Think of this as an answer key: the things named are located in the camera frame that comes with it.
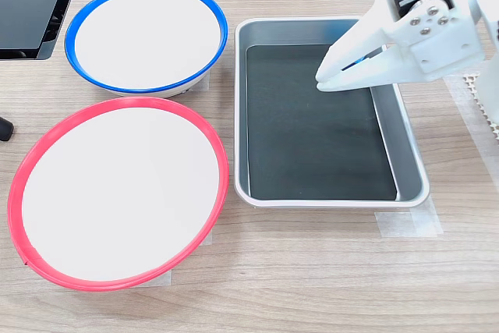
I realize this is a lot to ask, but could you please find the steel tray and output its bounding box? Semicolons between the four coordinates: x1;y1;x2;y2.
233;16;431;209

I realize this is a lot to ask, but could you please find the black tray mat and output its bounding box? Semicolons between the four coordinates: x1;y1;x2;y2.
245;44;398;201

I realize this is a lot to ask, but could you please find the clear tape piece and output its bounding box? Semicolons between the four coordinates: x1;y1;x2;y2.
442;74;499;190
373;195;444;239

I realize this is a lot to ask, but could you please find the white plate blue rim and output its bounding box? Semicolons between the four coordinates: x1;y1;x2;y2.
64;0;229;98

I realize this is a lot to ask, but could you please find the white plate red rim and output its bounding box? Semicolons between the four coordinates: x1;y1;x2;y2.
6;95;230;292

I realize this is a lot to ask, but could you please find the black glossy device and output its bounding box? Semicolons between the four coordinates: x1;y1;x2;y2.
0;0;86;62

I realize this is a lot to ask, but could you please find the small black rounded object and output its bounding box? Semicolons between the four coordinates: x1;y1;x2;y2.
0;116;16;143

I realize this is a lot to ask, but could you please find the pale perforated base plate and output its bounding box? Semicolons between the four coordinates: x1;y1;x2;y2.
462;71;499;141

